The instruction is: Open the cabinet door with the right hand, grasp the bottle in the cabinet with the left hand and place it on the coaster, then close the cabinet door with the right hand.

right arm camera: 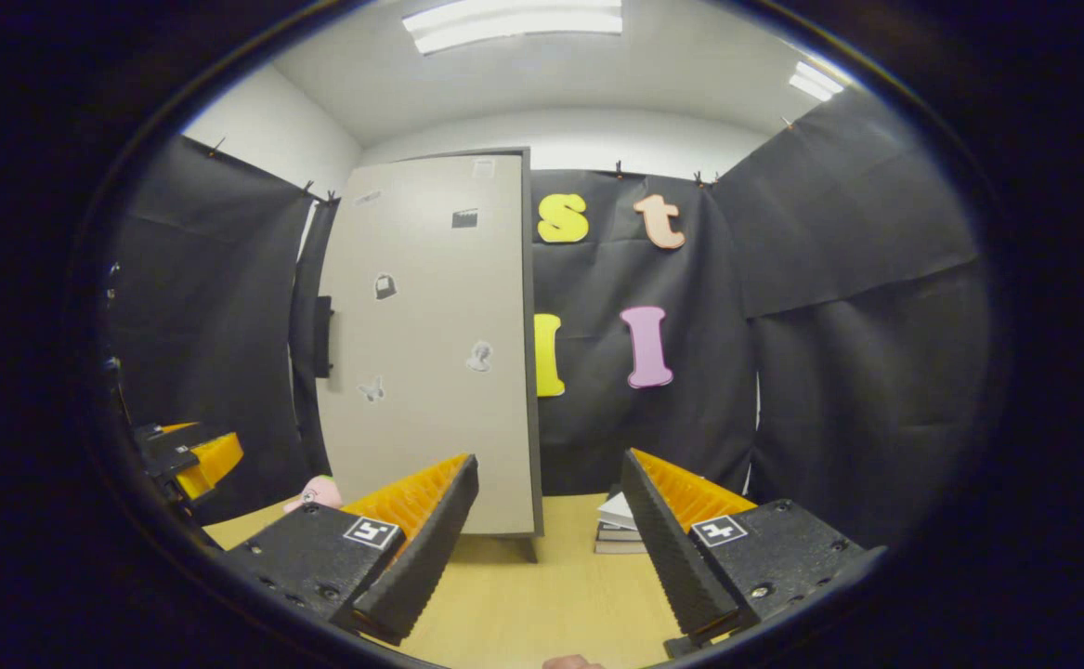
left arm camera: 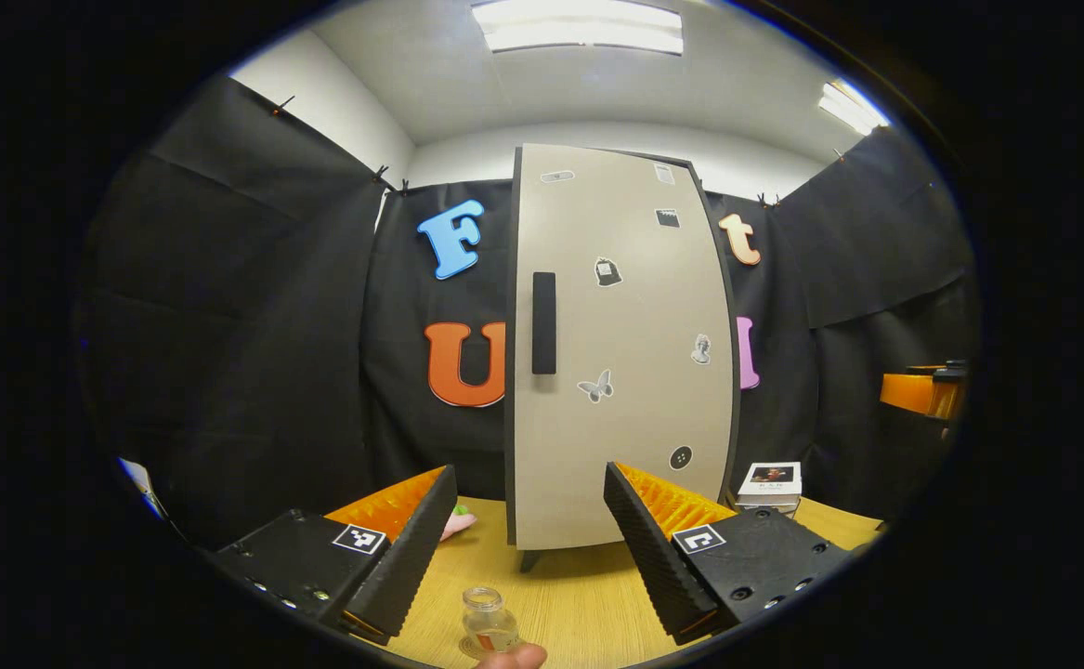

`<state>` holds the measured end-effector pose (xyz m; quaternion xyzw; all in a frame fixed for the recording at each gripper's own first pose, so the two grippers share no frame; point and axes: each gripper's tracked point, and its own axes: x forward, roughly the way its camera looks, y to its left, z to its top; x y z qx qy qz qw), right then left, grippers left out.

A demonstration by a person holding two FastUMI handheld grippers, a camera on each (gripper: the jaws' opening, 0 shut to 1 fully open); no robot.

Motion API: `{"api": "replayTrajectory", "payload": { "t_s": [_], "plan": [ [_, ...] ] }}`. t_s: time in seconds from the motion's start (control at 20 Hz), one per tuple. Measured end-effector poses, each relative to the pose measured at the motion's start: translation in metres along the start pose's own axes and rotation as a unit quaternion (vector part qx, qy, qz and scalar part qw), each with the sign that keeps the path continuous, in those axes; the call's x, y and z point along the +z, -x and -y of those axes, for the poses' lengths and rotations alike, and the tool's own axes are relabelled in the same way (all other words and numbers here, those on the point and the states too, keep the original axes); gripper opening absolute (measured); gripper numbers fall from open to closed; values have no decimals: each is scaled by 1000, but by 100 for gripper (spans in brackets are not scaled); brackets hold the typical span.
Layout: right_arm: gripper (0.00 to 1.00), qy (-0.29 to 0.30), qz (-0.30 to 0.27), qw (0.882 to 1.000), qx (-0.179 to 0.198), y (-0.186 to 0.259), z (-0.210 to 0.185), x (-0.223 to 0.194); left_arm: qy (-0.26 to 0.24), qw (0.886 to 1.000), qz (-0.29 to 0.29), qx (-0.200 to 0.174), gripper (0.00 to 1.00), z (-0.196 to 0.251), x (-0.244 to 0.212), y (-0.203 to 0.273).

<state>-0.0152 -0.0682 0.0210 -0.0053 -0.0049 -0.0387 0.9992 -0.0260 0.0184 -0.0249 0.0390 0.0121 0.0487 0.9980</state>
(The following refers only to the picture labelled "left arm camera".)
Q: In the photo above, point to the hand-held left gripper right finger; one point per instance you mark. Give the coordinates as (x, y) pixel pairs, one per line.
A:
(648, 557)

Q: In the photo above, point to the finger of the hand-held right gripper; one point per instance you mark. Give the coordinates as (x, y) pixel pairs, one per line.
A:
(913, 395)

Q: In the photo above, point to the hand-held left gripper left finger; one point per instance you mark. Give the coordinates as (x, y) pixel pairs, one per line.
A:
(407, 557)

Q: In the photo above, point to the clear glass bottle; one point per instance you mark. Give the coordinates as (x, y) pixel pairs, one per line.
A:
(489, 618)

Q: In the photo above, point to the grey cabinet door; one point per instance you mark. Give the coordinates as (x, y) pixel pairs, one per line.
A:
(634, 437)

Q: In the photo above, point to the pink plush toy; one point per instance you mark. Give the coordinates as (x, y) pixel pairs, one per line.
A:
(458, 525)

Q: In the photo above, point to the white cover book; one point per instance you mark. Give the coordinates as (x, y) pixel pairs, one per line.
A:
(770, 478)

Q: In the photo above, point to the black backdrop cloth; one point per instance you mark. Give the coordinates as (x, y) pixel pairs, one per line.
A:
(272, 325)

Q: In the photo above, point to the small ceiling light panel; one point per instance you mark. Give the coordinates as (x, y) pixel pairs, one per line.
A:
(853, 107)

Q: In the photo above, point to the long ceiling light panel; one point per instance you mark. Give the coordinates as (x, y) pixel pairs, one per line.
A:
(579, 26)

